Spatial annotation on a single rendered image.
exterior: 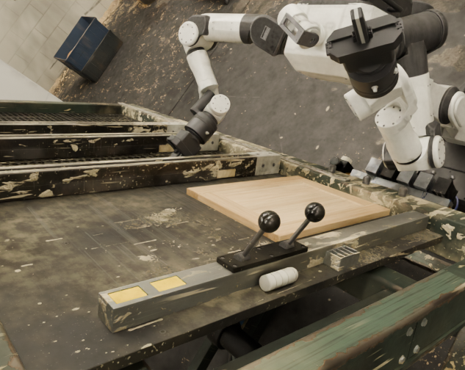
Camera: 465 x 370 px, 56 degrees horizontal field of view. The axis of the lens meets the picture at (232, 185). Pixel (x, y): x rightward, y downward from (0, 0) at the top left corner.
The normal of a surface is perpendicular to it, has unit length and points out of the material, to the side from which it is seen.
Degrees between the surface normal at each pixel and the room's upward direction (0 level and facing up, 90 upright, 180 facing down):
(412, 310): 57
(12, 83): 90
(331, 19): 23
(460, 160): 0
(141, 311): 90
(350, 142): 0
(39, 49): 90
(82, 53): 90
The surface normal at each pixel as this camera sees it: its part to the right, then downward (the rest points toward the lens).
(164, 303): 0.64, 0.29
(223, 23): -0.51, 0.11
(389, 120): -0.54, -0.54
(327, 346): 0.12, -0.95
